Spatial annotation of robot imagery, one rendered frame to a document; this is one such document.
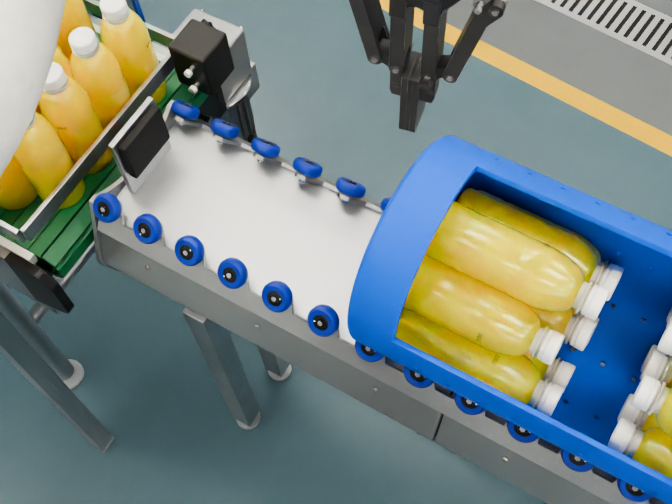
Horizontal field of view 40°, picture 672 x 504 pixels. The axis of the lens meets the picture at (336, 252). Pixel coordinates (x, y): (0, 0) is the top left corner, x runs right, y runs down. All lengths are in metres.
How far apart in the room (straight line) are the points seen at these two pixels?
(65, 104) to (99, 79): 0.07
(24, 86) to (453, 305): 0.75
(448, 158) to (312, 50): 1.75
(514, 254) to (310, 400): 1.27
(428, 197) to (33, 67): 0.69
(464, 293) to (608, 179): 1.53
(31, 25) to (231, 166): 1.06
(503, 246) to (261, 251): 0.44
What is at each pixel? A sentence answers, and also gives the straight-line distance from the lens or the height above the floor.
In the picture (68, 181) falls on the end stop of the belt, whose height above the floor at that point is 0.97.
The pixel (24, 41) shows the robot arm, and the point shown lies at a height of 1.83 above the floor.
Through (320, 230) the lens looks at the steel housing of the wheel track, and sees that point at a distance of 1.38.
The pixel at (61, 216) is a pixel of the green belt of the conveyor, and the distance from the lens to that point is 1.51.
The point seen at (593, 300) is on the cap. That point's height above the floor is 1.18.
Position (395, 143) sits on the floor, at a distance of 2.59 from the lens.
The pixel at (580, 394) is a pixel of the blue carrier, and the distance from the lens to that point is 1.26.
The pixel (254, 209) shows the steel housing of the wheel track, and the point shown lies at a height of 0.93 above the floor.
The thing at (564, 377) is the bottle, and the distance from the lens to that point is 1.20.
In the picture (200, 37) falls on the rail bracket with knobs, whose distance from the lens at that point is 1.53.
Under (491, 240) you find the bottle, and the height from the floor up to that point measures 1.20.
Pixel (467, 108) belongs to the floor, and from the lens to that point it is 2.66.
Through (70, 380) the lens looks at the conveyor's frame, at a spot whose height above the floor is 0.01.
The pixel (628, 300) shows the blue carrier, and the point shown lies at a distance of 1.27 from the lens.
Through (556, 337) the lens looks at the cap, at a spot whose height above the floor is 1.13.
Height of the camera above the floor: 2.12
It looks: 61 degrees down
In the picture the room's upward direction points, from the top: 7 degrees counter-clockwise
